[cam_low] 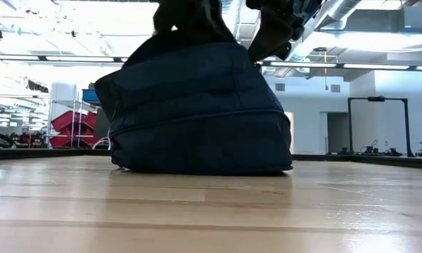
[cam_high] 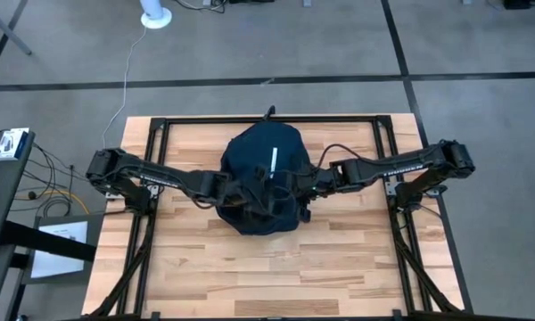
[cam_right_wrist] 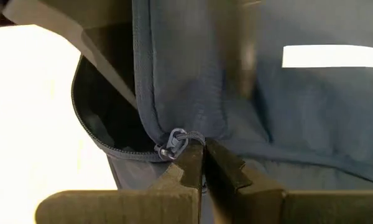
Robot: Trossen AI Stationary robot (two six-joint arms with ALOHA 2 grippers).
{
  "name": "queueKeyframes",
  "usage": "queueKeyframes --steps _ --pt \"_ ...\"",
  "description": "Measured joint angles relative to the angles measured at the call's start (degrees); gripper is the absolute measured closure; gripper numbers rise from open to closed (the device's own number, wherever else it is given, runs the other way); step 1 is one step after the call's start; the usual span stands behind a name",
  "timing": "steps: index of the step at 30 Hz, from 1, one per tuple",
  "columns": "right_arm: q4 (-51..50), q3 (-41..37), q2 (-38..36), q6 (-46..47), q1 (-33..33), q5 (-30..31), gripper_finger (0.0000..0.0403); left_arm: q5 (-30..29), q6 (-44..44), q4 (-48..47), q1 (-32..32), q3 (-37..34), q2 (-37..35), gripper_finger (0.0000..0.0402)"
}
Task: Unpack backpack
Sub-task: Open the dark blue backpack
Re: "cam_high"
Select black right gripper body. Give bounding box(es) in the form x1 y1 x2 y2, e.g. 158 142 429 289
288 167 336 224

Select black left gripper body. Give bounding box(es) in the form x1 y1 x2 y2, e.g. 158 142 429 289
220 171 256 213

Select dark navy duffel bag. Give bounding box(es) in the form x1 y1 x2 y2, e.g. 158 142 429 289
215 119 316 237

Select grey board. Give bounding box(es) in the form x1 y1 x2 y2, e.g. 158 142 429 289
21 212 106 286

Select white paper sheet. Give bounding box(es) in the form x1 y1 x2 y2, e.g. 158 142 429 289
29 221 89 280

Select black desk crossbar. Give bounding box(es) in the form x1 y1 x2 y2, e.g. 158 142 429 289
0 220 97 263

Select white and blue box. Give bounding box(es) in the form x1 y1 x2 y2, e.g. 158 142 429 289
0 128 30 161

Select dark side desk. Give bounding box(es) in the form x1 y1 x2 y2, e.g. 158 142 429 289
0 128 37 321

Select grey metal pole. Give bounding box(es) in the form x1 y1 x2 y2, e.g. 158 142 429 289
0 0 33 57

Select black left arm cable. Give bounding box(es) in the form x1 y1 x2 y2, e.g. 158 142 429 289
190 194 218 211

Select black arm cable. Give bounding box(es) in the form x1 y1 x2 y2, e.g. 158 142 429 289
315 143 363 171
190 194 218 211

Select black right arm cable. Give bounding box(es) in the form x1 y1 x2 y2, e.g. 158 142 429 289
315 143 363 171

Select black metal table frame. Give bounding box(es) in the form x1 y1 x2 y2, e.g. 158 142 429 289
82 114 473 321

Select white floor cable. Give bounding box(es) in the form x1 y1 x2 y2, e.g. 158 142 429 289
99 26 148 151

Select yellow cable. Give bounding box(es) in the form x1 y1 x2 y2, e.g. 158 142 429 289
38 188 92 217

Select black power cable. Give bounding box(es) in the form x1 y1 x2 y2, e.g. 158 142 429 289
173 0 229 14

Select black floor cables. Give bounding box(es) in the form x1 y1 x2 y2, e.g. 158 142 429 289
8 142 91 220

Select white pedestal stand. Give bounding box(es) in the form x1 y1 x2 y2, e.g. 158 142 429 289
139 0 173 30

